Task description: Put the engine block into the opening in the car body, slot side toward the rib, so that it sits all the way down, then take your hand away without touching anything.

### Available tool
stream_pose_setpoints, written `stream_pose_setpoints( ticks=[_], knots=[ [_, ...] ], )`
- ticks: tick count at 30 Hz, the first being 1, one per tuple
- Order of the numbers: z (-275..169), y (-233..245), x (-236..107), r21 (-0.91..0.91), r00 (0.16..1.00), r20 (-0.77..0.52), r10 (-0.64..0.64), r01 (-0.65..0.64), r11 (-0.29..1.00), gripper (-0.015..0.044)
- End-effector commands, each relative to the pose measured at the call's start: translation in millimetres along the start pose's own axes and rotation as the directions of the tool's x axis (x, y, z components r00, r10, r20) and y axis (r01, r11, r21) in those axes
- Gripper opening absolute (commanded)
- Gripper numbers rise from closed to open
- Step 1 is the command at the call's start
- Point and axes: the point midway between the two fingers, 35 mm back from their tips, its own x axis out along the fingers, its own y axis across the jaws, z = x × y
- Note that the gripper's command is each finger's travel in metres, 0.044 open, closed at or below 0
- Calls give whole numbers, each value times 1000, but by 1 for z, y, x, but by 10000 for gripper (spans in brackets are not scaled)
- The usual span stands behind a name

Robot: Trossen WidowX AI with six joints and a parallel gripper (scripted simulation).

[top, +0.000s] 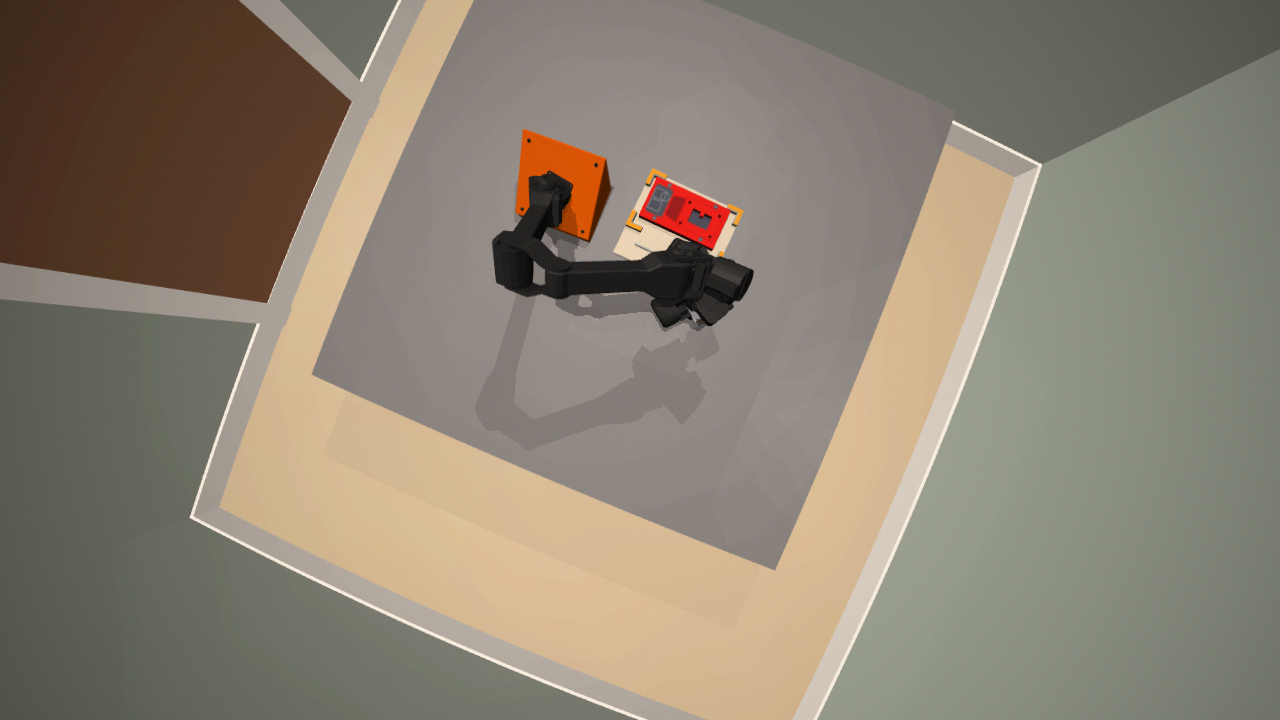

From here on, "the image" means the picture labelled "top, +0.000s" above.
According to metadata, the red toy car body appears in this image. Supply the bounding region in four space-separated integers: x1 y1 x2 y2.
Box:
639 176 731 251

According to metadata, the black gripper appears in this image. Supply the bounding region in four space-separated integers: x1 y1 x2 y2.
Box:
652 299 692 328

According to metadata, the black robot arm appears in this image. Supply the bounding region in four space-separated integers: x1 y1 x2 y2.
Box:
492 170 754 325

